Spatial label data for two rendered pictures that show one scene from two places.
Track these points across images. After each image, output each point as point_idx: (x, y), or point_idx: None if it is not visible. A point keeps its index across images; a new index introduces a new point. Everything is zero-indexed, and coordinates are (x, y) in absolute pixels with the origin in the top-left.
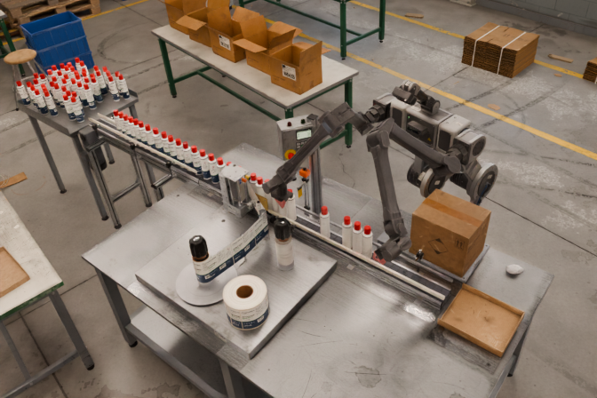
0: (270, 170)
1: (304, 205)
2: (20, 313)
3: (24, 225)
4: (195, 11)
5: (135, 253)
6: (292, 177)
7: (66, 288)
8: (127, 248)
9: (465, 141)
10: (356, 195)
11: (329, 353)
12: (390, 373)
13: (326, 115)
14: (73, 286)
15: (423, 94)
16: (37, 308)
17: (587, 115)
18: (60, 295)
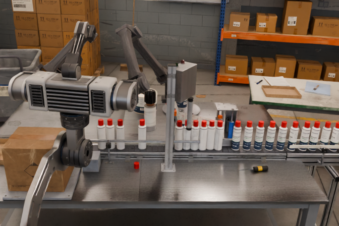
0: (257, 185)
1: (187, 170)
2: (319, 167)
3: (320, 106)
4: None
5: (240, 113)
6: (159, 80)
7: (326, 186)
8: (248, 113)
9: (26, 71)
10: (154, 195)
11: (92, 117)
12: (55, 121)
13: (133, 26)
14: (325, 188)
15: (72, 44)
16: (317, 172)
17: None
18: (321, 182)
